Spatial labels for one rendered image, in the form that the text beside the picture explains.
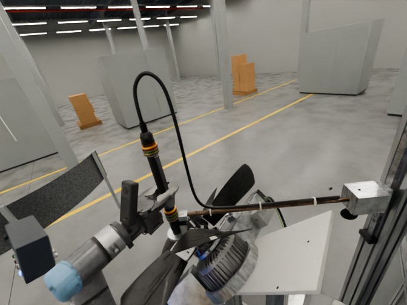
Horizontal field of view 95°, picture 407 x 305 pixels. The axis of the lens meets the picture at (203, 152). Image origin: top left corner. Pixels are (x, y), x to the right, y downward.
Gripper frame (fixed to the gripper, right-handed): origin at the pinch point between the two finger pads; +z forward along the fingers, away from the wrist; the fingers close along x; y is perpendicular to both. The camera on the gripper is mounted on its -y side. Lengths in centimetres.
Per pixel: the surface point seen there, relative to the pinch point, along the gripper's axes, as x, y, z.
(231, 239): 13.8, 30.6, 10.1
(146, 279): -4.7, 31.2, -17.9
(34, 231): -65, 24, -35
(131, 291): -7.9, 33.4, -23.4
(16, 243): -61, 23, -41
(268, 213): 20, 35, 33
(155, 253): -101, 148, 25
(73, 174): -192, 60, 13
